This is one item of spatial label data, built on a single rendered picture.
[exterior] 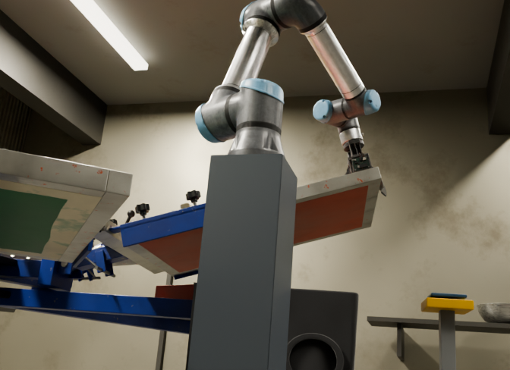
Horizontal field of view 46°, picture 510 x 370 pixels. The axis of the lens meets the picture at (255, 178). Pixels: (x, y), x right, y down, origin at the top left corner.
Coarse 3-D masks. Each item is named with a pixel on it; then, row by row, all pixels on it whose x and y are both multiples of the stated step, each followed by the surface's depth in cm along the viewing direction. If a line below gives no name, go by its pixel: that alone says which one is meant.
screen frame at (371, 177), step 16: (352, 176) 176; (368, 176) 176; (304, 192) 176; (320, 192) 176; (336, 192) 178; (368, 192) 185; (368, 208) 203; (368, 224) 225; (144, 256) 197; (176, 272) 228
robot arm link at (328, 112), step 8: (320, 104) 200; (328, 104) 199; (336, 104) 198; (320, 112) 200; (328, 112) 198; (336, 112) 198; (320, 120) 200; (328, 120) 200; (336, 120) 200; (344, 120) 200
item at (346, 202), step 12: (348, 192) 180; (360, 192) 183; (300, 204) 181; (312, 204) 184; (324, 204) 187; (336, 204) 190; (348, 204) 193; (360, 204) 196; (300, 216) 194; (312, 216) 197; (324, 216) 200; (156, 240) 183; (168, 240) 186; (180, 240) 189; (192, 240) 192; (156, 252) 196; (168, 252) 199; (180, 252) 202
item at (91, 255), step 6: (108, 246) 207; (90, 252) 207; (108, 252) 206; (114, 252) 206; (90, 258) 206; (108, 258) 205; (114, 258) 205; (120, 258) 207; (126, 258) 208; (84, 264) 206; (90, 264) 206; (108, 264) 210; (84, 270) 211
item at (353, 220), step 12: (336, 216) 204; (348, 216) 207; (360, 216) 211; (300, 228) 208; (312, 228) 212; (324, 228) 216; (336, 228) 220; (348, 228) 224; (300, 240) 225; (192, 252) 206; (168, 264) 214; (180, 264) 217; (192, 264) 221
